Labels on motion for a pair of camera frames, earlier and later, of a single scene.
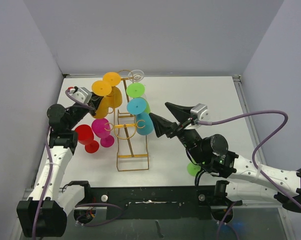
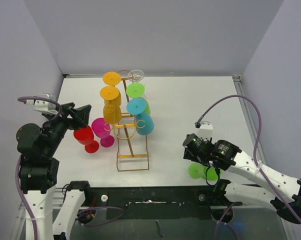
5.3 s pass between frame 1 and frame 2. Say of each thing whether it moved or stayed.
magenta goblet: stayed
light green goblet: stayed
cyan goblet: stayed
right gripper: moved
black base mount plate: stayed
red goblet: stayed
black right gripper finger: moved
